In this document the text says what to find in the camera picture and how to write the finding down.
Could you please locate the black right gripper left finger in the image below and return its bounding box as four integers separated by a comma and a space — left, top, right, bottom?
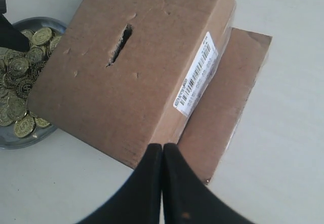
79, 143, 162, 224

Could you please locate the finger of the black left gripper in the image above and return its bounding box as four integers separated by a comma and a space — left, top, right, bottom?
0, 14, 30, 52

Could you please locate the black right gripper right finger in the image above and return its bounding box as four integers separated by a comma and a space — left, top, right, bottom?
161, 143, 324, 224

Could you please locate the brown cardboard slotted box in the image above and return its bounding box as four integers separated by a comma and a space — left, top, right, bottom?
28, 0, 272, 183

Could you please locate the round steel plate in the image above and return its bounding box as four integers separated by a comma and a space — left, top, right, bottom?
1, 17, 66, 150

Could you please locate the white barcode label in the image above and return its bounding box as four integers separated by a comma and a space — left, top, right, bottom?
173, 32, 218, 117

